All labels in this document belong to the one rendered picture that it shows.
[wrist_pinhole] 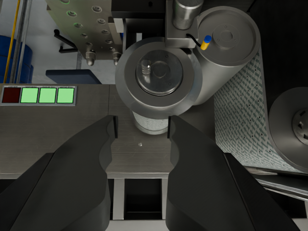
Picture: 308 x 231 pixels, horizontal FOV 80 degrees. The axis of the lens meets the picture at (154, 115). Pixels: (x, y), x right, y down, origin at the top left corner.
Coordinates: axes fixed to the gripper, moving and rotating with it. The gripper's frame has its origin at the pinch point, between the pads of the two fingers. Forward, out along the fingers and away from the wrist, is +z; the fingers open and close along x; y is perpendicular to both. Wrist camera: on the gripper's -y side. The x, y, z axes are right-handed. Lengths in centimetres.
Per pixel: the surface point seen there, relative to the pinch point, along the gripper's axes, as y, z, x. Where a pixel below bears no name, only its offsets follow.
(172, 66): 0.9, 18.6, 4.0
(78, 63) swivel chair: 47, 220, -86
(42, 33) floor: 14, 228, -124
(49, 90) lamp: 17, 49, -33
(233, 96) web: 9.9, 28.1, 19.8
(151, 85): 3.5, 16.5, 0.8
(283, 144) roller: 11.8, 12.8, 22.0
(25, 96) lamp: 19, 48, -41
